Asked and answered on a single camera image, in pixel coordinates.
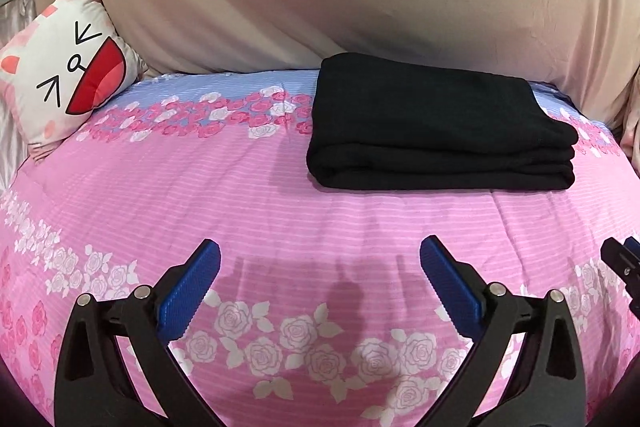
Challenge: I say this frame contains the black pants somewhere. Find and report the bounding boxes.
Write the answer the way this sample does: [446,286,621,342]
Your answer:
[306,53,578,192]

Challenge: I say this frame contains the pink floral bed quilt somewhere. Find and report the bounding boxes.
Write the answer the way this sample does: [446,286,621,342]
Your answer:
[1,72,639,426]

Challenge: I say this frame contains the white cat face pillow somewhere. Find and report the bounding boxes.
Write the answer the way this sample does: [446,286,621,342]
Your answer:
[1,0,146,160]

